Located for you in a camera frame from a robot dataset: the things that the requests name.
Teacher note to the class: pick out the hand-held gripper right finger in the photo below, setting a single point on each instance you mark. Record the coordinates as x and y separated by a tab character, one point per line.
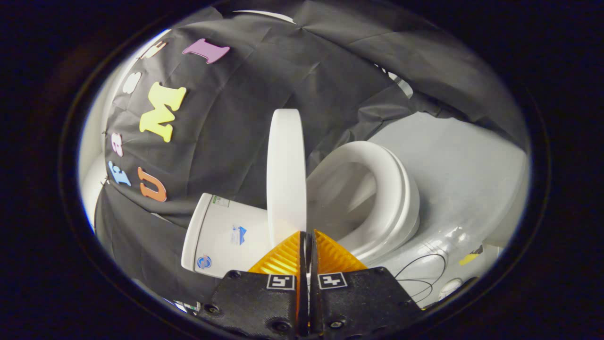
358	302

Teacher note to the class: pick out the yellow floor tape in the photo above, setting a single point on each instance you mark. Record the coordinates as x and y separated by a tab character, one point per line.
469	257

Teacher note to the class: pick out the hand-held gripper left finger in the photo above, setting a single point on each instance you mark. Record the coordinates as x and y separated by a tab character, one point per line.
255	302

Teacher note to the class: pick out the black backdrop cloth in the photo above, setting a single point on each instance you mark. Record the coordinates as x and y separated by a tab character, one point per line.
245	118

